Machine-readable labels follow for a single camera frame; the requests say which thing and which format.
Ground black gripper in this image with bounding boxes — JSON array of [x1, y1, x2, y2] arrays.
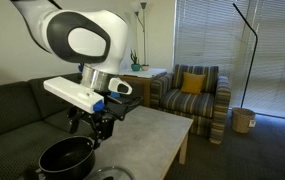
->
[[69, 107, 116, 150]]

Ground glass lid with black knob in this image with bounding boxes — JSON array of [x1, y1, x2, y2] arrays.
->
[[83, 165, 136, 180]]

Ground black cooking pot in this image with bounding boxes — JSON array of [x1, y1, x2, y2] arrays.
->
[[35, 135, 96, 180]]

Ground plant in teal pot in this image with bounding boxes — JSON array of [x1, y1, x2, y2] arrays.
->
[[130, 49, 142, 72]]

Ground blue cushion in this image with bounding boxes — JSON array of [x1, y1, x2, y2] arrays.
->
[[109, 91, 122, 99]]

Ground grey top coffee table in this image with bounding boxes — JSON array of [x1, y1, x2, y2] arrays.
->
[[28, 105, 195, 180]]

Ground wooden side table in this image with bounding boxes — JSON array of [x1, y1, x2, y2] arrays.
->
[[114, 68, 168, 108]]

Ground dark grey patterned sofa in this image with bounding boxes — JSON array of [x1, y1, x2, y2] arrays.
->
[[0, 72, 146, 180]]

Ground striped armchair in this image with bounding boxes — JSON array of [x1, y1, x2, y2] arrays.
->
[[149, 64, 232, 145]]

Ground floor lamp with white shades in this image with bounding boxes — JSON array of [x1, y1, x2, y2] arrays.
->
[[130, 0, 149, 67]]

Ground yellow cushion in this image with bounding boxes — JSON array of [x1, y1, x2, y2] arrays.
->
[[180, 71, 207, 95]]

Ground wicker waste basket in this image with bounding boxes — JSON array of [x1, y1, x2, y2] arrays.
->
[[231, 107, 257, 135]]

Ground window blinds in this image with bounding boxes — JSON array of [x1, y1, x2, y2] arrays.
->
[[174, 0, 285, 121]]

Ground thin black floor lamp pole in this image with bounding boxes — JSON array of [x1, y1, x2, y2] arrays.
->
[[232, 3, 259, 109]]

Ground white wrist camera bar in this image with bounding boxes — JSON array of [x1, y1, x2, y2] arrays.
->
[[43, 76, 105, 114]]

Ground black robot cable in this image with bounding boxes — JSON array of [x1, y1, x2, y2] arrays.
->
[[105, 94, 143, 122]]

